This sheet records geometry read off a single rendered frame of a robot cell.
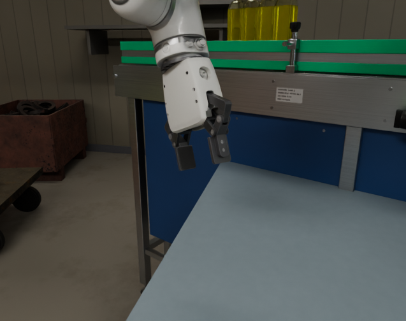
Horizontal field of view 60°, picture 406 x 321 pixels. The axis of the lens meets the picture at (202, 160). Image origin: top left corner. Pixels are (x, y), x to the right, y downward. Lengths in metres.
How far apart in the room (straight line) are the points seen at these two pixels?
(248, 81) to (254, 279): 0.63
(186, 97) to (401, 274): 0.47
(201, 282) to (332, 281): 0.22
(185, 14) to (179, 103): 0.13
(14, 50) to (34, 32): 0.34
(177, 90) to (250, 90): 0.55
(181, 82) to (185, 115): 0.05
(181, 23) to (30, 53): 3.81
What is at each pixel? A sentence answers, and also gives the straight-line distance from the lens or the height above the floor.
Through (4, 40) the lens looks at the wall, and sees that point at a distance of 4.51.
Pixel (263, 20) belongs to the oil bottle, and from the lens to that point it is 1.20.
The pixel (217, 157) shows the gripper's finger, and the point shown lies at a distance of 0.51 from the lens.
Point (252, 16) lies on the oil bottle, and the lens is 1.22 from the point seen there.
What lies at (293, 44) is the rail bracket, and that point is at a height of 1.12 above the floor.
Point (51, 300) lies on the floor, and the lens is 1.89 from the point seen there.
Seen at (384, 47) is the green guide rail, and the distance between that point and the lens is 0.96.
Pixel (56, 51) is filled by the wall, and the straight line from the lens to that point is 4.13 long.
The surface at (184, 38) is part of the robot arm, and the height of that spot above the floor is 1.13.
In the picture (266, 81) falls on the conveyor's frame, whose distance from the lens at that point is 1.05.
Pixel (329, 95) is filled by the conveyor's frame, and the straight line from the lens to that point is 0.98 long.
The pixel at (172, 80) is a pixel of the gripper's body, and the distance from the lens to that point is 0.56.
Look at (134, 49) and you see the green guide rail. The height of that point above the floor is 1.10.
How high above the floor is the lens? 1.12
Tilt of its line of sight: 18 degrees down
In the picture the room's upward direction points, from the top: straight up
